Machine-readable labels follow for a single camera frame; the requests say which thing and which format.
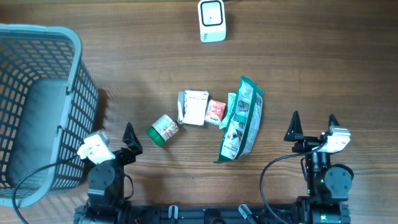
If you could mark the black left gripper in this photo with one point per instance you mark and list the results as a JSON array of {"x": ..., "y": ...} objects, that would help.
[{"x": 129, "y": 157}]

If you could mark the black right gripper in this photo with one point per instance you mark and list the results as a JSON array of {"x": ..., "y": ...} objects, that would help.
[{"x": 295, "y": 134}]

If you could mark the green lid jar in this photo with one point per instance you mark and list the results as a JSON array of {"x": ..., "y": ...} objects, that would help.
[{"x": 162, "y": 130}]

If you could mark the green glove package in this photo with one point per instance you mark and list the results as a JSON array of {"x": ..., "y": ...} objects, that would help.
[{"x": 243, "y": 123}]

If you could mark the teal wipes packet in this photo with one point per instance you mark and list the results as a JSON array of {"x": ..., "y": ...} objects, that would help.
[{"x": 230, "y": 104}]

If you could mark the small red orange packet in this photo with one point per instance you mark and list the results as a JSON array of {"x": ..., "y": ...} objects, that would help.
[{"x": 214, "y": 112}]

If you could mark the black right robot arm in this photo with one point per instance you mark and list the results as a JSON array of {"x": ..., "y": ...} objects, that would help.
[{"x": 328, "y": 184}]

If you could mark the white barcode scanner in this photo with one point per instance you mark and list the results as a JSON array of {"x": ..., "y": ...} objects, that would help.
[{"x": 212, "y": 21}]

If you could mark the grey plastic lattice basket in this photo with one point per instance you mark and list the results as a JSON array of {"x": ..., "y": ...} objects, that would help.
[{"x": 48, "y": 106}]

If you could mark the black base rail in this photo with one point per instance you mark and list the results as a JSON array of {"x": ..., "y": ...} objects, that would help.
[{"x": 207, "y": 215}]

